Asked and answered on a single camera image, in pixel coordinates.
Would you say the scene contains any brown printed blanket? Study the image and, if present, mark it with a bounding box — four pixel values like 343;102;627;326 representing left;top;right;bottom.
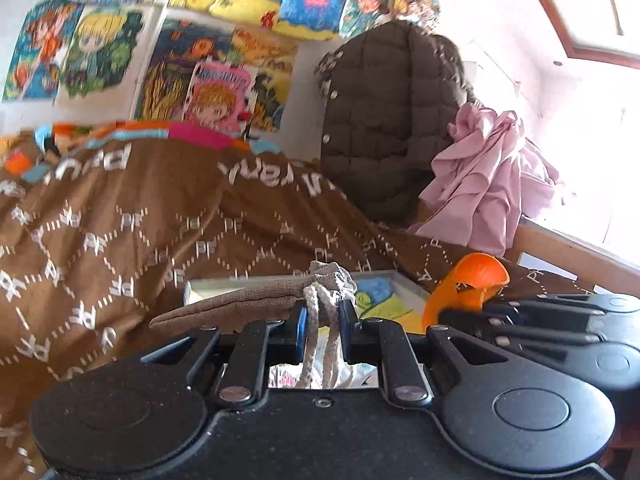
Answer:
0;120;596;480

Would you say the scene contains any pink girl wall poster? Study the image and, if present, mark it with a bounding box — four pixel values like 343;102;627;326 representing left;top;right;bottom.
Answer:
185;60;259;134

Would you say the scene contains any brown quilted jacket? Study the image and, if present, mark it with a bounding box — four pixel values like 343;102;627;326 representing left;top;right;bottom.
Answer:
315;22;476;234

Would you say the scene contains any pink cloth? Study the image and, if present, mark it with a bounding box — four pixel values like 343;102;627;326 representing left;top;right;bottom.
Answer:
407;102;562;259

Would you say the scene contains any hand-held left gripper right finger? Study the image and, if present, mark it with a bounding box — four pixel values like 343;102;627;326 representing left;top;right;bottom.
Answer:
337;301;531;408

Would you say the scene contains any red-haired girl wall poster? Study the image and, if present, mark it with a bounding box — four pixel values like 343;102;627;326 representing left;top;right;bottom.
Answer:
340;0;394;39

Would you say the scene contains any grey tray with cartoon picture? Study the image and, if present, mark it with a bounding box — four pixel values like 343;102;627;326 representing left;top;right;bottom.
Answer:
184;270;437;337

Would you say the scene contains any small cartoon wall poster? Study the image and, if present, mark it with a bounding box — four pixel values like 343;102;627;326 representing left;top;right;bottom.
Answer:
392;0;442;29

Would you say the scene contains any underwater fish wall poster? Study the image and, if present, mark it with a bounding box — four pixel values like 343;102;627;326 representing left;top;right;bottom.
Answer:
135;15;299;134

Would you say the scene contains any brown drawstring pouch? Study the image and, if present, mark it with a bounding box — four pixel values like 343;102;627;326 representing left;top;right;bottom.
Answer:
149;260;360;392

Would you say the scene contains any wooden bed frame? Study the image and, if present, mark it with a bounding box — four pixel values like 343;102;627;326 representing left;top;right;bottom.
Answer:
510;222;640;303

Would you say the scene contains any orange-haired girl wall poster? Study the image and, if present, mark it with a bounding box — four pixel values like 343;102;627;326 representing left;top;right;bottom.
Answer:
2;0;86;104

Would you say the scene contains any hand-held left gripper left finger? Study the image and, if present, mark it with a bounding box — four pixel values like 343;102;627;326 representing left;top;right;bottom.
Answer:
140;305;308;408

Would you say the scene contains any pink jellyfish wall poster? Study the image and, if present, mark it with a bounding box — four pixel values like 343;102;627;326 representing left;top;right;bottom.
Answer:
277;0;352;42

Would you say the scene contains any blond boy wall poster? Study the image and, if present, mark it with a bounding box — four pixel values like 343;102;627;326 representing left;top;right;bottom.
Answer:
55;5;157;107

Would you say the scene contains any wooden window frame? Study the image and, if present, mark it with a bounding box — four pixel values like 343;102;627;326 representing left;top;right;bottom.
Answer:
515;0;640;70

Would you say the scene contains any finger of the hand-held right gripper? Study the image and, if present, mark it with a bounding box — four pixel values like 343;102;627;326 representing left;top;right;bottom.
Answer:
437;309;601;362
481;293;610;325

